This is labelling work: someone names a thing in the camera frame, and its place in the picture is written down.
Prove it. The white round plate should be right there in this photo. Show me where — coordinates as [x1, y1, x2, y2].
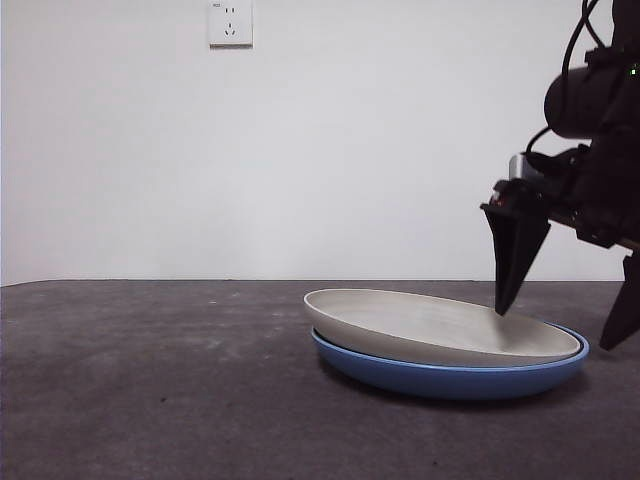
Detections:
[303, 288, 585, 369]

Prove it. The blue round plate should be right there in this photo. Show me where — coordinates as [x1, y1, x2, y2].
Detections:
[310, 322, 591, 401]

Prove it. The pale grey camera box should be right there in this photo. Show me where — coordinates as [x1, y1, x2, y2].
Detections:
[508, 153, 546, 182]

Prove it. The black cable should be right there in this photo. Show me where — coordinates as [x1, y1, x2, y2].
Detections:
[585, 0, 617, 51]
[524, 127, 555, 170]
[561, 0, 599, 81]

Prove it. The white wall socket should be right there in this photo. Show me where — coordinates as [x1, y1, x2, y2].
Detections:
[208, 0, 254, 50]

